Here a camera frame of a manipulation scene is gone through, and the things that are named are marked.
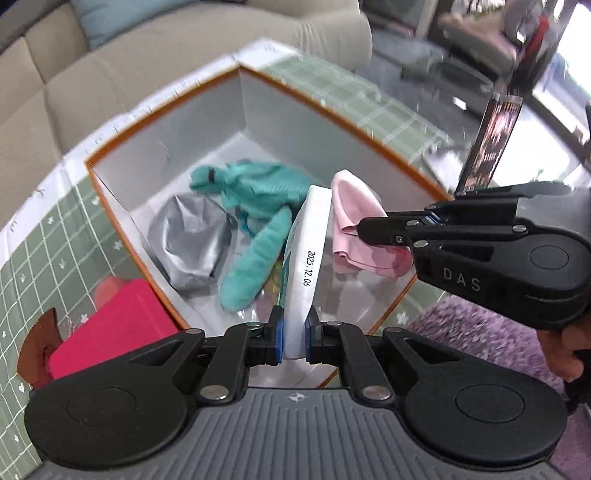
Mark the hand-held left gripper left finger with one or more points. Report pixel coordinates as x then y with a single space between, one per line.
277 333

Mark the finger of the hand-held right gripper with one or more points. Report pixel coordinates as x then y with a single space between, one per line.
392 230
480 207

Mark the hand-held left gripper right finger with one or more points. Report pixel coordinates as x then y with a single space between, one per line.
310 338

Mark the pink cloth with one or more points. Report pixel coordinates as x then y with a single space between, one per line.
351 203

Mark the white tissue packet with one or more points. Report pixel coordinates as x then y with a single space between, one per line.
304 258

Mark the silver pouch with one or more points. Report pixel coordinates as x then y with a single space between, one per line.
194 240

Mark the teal plush toy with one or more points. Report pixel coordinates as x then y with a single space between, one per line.
258 184

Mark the orange cardboard box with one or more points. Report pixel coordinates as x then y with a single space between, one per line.
138 230

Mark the pink makeup sponge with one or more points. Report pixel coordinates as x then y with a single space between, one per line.
107 291

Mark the brown leather piece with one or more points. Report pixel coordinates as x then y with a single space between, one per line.
39 346

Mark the person's right hand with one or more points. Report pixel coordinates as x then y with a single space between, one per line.
561 353

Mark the smartphone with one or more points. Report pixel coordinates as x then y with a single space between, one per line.
494 138

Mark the purple shaggy rug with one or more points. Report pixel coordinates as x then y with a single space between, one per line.
485 360

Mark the red lidded clear box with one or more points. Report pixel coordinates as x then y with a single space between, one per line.
111 332

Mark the green checked tablecloth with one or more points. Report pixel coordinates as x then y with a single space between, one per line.
37 258

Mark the beige sofa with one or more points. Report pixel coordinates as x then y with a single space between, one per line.
138 69

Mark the light blue pillow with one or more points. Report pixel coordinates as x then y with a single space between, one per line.
120 18

